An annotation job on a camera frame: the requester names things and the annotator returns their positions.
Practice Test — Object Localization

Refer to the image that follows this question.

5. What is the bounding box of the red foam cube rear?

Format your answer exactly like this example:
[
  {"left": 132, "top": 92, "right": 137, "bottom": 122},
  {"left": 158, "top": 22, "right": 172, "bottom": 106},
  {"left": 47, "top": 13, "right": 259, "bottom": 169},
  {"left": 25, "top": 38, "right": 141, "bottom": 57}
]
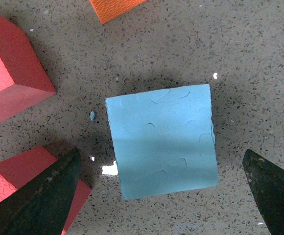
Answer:
[{"left": 0, "top": 15, "right": 56, "bottom": 123}]

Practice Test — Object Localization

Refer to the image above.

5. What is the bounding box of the red foam cube front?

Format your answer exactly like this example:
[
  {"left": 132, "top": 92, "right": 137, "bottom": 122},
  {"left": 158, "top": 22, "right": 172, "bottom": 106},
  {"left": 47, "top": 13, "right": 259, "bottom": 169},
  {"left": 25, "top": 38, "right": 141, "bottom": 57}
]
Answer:
[{"left": 0, "top": 146, "right": 93, "bottom": 235}]

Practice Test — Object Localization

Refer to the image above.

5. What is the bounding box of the orange foam cube left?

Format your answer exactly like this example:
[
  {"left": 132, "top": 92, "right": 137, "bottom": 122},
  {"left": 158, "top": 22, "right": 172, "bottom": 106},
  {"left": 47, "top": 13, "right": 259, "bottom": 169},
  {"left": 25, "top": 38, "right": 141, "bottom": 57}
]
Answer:
[{"left": 89, "top": 0, "right": 145, "bottom": 24}]

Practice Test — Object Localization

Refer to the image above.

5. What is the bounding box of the red foam cube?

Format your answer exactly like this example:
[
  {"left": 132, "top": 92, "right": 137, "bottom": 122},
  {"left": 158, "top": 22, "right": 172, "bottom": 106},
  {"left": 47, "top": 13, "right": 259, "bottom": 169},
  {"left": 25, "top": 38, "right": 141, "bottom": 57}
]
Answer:
[
  {"left": 0, "top": 146, "right": 93, "bottom": 235},
  {"left": 0, "top": 15, "right": 56, "bottom": 123}
]

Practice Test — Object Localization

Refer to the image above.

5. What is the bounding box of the dented light blue foam cube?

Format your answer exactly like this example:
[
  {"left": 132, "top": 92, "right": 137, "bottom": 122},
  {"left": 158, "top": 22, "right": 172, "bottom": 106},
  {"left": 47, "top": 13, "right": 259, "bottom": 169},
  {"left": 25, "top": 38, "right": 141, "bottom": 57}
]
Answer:
[{"left": 106, "top": 84, "right": 219, "bottom": 200}]

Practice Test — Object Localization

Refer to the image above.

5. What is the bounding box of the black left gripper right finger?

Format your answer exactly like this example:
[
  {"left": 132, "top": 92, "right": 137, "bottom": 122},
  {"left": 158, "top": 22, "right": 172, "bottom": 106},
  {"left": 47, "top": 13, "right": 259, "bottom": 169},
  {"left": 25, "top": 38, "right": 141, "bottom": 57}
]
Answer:
[{"left": 242, "top": 149, "right": 284, "bottom": 235}]

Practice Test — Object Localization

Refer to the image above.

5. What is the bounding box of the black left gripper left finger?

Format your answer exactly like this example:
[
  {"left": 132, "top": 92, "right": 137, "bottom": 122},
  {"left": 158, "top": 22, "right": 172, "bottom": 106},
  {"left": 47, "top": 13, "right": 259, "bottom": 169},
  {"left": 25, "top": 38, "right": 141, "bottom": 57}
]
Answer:
[{"left": 0, "top": 148, "right": 81, "bottom": 235}]

